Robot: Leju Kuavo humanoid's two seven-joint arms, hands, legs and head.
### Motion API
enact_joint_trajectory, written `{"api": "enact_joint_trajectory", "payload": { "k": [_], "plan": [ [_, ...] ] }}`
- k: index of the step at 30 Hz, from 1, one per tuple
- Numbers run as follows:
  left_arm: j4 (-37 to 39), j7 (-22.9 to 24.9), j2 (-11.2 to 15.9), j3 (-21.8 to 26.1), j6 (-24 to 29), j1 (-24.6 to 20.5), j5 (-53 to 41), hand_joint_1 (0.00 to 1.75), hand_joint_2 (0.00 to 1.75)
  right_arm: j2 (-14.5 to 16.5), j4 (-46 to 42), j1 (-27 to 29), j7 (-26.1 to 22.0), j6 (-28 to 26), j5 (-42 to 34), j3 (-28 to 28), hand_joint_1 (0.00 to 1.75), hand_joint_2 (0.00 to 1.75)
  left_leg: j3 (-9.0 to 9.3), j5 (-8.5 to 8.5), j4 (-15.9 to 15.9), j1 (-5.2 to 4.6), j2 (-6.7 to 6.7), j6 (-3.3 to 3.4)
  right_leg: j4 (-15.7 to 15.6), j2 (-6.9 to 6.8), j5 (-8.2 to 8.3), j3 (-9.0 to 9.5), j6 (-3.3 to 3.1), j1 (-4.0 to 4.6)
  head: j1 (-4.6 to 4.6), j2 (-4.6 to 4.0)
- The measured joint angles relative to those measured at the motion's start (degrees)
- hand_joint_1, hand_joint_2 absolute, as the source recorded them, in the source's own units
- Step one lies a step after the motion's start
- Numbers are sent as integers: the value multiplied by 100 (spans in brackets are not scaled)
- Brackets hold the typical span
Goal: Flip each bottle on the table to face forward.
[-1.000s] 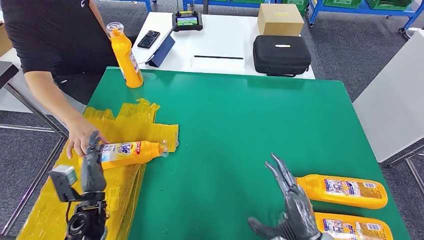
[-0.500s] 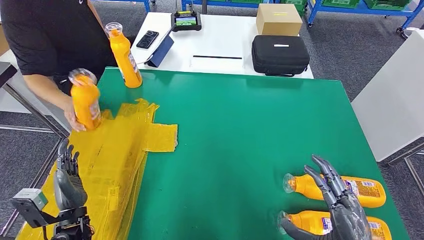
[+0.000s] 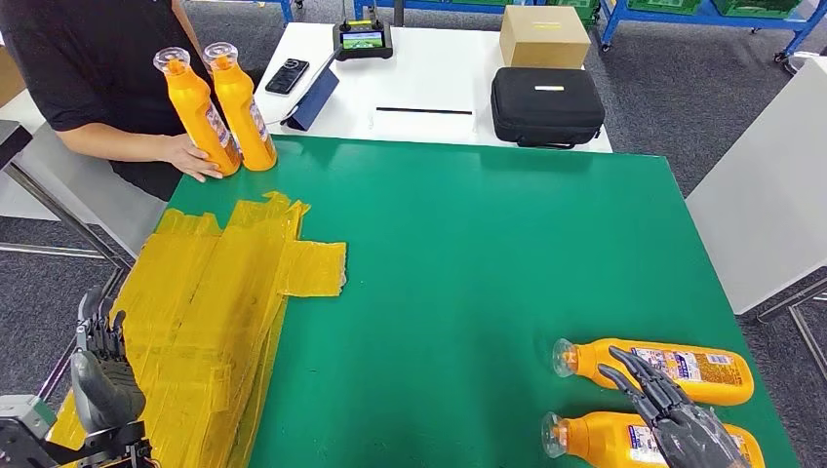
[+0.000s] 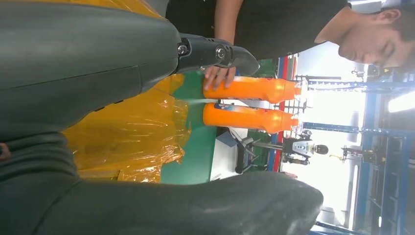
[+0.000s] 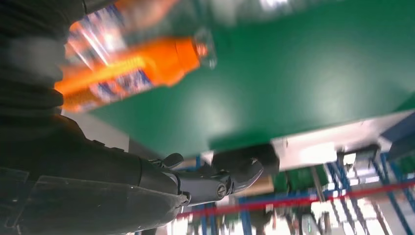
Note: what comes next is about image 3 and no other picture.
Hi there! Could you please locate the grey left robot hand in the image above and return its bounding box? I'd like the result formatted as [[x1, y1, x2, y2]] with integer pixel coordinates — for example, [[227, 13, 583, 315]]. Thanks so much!
[[69, 286, 147, 435]]

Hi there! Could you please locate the person's right hand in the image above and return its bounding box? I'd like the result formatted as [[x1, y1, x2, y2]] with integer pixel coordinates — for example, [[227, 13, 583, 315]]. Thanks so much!
[[158, 134, 224, 184]]

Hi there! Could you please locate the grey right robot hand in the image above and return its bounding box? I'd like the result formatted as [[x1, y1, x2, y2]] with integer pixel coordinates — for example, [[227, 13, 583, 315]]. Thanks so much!
[[597, 345, 754, 468]]

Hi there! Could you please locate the orange bottle with clear cap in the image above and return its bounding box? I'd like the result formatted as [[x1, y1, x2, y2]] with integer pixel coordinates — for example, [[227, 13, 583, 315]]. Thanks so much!
[[152, 46, 242, 177], [552, 337, 756, 409], [541, 410, 768, 468], [202, 41, 279, 174]]

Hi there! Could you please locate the black smartphone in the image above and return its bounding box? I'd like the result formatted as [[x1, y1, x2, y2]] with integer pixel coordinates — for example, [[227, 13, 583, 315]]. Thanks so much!
[[264, 58, 311, 97]]

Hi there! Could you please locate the yellow tape patch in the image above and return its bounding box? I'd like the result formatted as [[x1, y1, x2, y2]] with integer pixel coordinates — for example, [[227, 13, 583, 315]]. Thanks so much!
[[48, 190, 348, 468]]

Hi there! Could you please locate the person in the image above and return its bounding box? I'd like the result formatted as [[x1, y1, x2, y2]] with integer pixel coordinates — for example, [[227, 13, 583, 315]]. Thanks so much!
[[0, 0, 227, 202]]

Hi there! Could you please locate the tablet with blue cover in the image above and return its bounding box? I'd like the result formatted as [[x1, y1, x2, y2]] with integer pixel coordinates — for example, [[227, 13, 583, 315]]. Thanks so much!
[[281, 48, 341, 133]]

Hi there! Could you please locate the black board edge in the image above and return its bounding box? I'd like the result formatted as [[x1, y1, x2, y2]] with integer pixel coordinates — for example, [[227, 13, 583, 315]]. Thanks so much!
[[0, 120, 32, 171]]

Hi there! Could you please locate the brown cardboard piece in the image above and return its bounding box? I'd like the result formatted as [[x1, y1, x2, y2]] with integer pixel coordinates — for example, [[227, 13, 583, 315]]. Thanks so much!
[[0, 45, 27, 108]]

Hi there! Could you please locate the black remote controller with screen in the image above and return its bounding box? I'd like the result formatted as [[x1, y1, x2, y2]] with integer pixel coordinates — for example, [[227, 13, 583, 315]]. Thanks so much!
[[333, 0, 395, 62]]

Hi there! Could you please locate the thin black strip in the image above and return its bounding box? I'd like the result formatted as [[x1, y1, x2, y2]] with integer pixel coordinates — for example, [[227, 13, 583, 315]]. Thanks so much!
[[375, 106, 474, 116]]

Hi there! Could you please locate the white side table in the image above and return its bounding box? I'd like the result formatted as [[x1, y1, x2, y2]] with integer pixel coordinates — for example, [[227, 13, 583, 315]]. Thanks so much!
[[685, 57, 827, 389]]

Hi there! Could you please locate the blue metal shelf rack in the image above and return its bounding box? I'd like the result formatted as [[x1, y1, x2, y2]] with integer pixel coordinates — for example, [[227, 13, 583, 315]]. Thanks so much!
[[597, 0, 827, 66], [281, 0, 512, 23]]

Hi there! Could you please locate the black zippered carry case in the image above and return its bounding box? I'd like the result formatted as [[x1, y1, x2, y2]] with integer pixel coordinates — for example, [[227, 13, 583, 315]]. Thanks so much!
[[490, 66, 607, 150]]

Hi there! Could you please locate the brown cardboard box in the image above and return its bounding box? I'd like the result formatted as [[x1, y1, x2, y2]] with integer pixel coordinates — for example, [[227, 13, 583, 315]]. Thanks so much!
[[498, 5, 592, 70]]

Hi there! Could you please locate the green plastic crate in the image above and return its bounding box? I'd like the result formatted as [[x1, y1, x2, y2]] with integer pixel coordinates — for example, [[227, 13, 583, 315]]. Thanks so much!
[[549, 0, 599, 27], [713, 0, 803, 20], [626, 0, 702, 16]]

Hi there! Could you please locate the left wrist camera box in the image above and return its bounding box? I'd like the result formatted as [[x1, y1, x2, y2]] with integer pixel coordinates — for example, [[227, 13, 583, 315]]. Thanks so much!
[[0, 394, 59, 468]]

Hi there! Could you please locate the metal table frame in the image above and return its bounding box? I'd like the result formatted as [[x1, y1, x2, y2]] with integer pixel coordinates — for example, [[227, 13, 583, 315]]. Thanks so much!
[[0, 161, 137, 402]]

